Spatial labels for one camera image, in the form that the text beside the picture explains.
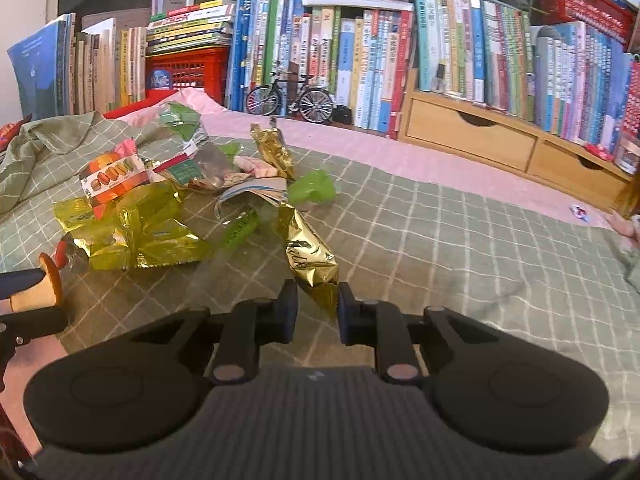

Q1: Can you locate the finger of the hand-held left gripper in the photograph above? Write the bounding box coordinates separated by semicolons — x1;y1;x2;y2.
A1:
0;267;47;302
0;304;68;357

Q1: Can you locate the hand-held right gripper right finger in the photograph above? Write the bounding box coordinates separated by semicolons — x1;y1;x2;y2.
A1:
337;281;506;385

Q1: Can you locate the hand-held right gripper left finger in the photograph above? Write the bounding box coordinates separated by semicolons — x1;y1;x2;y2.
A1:
117;279;300;387

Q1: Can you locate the large gold foil wrapper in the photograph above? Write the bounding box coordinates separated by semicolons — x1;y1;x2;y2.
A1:
277;205;341;322

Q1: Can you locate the green white plastic wrapper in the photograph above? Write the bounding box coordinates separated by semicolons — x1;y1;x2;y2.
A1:
159;101;210;142

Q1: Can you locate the small yellow green foil wrapper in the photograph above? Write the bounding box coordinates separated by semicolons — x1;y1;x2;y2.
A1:
52;195;133;248

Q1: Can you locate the green checked blanket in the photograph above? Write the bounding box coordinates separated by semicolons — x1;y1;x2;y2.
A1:
0;110;640;396

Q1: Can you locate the plain green plastic wrapper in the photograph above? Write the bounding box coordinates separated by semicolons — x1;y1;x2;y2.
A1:
287;169;342;207

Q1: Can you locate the large yellow green foil wrapper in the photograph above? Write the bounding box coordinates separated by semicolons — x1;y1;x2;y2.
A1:
87;180;212;272

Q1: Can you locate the macaron print snack wrapper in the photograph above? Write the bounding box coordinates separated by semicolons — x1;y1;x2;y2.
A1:
79;141;151;207

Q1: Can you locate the red printed bag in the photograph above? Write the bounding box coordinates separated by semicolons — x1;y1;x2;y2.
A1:
0;115;34;152

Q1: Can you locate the small pink white wrapper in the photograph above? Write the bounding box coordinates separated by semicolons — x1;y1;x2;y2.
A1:
232;155;281;181

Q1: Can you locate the silver wrapper red green label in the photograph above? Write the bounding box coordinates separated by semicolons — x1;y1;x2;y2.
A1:
147;142;241;193

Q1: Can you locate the red cloth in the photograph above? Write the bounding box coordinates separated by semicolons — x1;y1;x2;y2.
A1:
102;97;162;121

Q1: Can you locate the toy bicycle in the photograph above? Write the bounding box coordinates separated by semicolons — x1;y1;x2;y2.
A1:
245;61;337;124

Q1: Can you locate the large blue book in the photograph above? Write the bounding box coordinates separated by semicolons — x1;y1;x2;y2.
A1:
6;12;77;118

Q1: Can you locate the wooden drawer organizer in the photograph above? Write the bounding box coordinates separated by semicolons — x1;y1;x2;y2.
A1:
398;67;638;213

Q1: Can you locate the row of beige spined books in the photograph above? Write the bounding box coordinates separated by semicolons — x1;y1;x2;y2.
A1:
70;16;149;115

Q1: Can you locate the row of blue white books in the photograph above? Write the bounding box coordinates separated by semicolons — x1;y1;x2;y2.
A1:
226;0;417;140

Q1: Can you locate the red plastic crate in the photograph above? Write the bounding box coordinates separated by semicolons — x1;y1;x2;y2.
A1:
145;45;232;107

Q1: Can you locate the long haired doll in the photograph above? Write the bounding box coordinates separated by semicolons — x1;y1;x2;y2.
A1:
607;170;640;252

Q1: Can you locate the small red packet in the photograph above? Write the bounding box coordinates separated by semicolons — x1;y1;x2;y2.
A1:
585;142;616;162

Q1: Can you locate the stack of green yellow books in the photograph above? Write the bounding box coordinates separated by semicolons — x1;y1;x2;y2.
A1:
146;0;237;56

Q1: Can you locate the long row of colourful books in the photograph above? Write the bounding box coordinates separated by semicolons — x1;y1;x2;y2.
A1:
411;0;640;161

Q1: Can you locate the red plastic basket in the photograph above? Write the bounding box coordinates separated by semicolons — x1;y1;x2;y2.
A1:
537;0;640;53

